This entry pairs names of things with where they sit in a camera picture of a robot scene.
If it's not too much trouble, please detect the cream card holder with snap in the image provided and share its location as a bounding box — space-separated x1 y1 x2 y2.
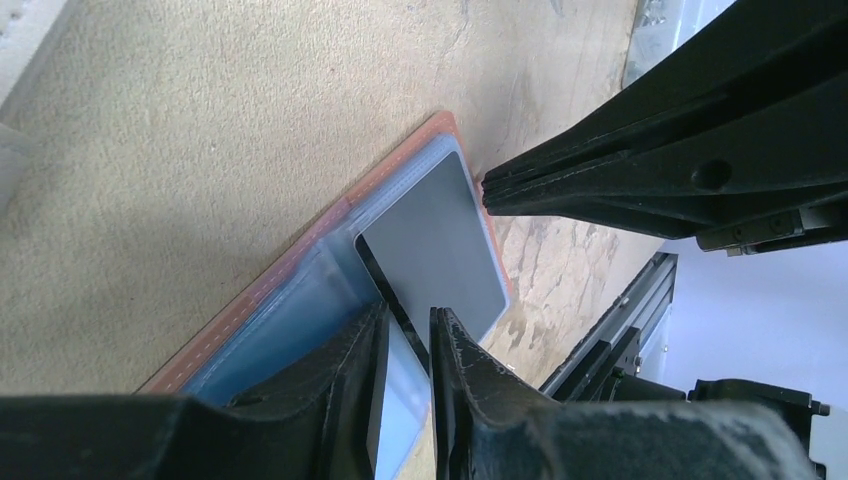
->
1 0 73 210

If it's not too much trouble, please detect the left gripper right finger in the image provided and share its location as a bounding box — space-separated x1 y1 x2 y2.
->
430 307 817 479

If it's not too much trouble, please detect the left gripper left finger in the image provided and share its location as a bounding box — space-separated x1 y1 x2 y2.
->
1 302 390 479

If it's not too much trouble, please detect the brown card holder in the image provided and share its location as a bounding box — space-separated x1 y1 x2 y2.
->
135 111 515 480

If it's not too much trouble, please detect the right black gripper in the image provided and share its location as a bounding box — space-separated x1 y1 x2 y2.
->
483 1 847 257

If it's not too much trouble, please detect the aluminium frame rail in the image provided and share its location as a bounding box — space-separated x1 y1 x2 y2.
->
540 252 686 402

